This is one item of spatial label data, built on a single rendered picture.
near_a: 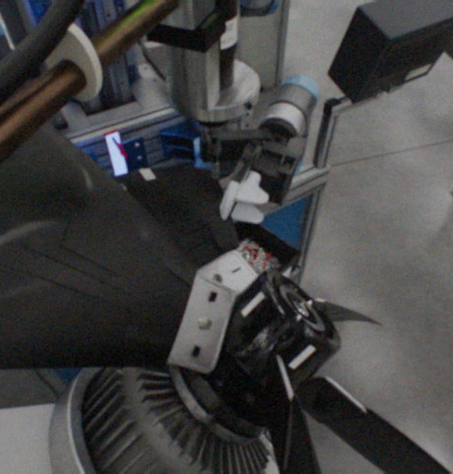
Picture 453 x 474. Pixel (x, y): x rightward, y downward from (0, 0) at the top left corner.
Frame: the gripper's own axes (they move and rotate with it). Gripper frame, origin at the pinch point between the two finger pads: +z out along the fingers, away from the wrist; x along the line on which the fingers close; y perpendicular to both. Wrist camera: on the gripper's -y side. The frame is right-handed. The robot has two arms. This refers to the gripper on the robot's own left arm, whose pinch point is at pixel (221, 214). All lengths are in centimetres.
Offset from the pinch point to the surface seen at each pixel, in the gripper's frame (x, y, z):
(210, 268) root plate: -1.2, 2.3, 9.8
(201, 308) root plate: -8.6, 4.6, 19.0
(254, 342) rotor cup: -7.0, 10.6, 19.4
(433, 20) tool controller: -7, 22, -63
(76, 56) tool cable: -37.6, 0.2, 25.0
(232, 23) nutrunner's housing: -33.6, 2.3, 11.7
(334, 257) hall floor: 115, 32, -91
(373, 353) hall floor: 113, 57, -50
